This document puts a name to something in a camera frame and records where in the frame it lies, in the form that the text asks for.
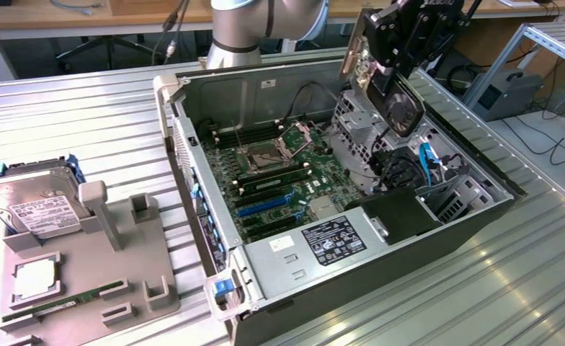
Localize blue expansion slot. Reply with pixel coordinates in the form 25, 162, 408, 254
236, 195, 289, 218

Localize black plastic air duct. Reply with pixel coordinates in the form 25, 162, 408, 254
360, 186, 442, 247

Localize black expansion slot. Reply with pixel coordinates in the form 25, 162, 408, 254
236, 185, 294, 205
241, 213, 294, 231

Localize light wooden desk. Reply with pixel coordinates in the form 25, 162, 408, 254
328, 0, 565, 73
0, 0, 332, 82

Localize low silver disk bay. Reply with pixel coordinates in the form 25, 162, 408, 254
416, 172, 516, 225

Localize grey parts rack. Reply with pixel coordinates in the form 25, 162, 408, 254
0, 179, 185, 346

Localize black cable coil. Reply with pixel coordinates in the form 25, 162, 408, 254
446, 63, 478, 91

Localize blue disk carrier bracket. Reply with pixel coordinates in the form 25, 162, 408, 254
0, 154, 90, 203

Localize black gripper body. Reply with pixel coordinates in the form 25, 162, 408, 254
390, 0, 466, 22

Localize brown cardboard box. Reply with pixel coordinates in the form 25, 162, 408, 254
108, 0, 181, 16

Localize green motherboard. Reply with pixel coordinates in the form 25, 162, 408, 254
200, 117, 366, 244

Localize thin black wire loop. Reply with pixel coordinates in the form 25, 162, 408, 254
284, 81, 334, 128

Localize graphics card with fan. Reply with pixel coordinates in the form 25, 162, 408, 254
338, 6, 426, 138

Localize green loose RAM stick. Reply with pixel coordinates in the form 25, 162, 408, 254
1, 280, 122, 322

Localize light blue cable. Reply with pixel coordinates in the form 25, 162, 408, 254
49, 0, 101, 16

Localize black wire bundle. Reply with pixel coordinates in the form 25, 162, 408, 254
369, 148, 424, 192

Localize silver hard disk drive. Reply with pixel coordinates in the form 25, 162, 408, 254
0, 169, 84, 241

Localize tall silver disk bay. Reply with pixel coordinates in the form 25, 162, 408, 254
330, 84, 440, 190

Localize silver chipset heatsink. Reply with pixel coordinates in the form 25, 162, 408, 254
309, 196, 340, 219

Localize aluminium frame shelf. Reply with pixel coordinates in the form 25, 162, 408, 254
462, 21, 565, 120

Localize grey hanging cable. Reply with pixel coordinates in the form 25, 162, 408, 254
150, 0, 190, 65

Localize grey equipment box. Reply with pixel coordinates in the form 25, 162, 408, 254
473, 70, 546, 123

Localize silver CPU chip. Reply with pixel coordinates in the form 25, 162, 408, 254
12, 261, 58, 301

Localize blue plastic case latch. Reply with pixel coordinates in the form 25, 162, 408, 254
212, 279, 236, 300

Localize CPU socket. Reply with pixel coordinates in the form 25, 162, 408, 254
242, 143, 286, 173

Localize blue SATA wire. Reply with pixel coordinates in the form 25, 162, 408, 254
418, 141, 438, 189

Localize metal socket cover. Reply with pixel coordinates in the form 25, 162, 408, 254
274, 121, 320, 160

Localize open black PC case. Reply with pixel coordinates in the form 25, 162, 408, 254
153, 53, 528, 346

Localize black floor cables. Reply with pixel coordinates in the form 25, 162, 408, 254
501, 107, 565, 170

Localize black office chair base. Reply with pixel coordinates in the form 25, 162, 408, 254
53, 34, 166, 71

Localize silver power supply unit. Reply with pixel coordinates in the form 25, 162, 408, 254
241, 205, 390, 301

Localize installed RAM stick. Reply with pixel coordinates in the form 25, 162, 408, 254
240, 172, 310, 192

